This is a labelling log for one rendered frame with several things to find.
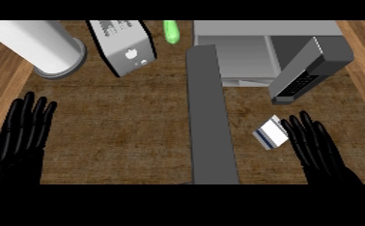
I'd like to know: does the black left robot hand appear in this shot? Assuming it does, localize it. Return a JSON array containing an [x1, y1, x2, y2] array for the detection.
[[0, 91, 59, 185]]

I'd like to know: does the grey microwave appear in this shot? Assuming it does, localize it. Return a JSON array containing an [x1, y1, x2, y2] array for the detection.
[[192, 20, 356, 106]]

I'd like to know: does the green bottle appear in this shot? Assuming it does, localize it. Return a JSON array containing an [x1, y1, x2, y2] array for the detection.
[[162, 20, 183, 45]]

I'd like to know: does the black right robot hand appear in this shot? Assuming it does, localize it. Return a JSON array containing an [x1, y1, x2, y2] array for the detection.
[[279, 110, 365, 185]]

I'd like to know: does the grey microwave door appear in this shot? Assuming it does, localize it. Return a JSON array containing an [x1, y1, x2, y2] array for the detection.
[[185, 43, 241, 185]]

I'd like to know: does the white cylinder grey base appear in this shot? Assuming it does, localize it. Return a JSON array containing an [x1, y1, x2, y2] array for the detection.
[[0, 20, 89, 80]]

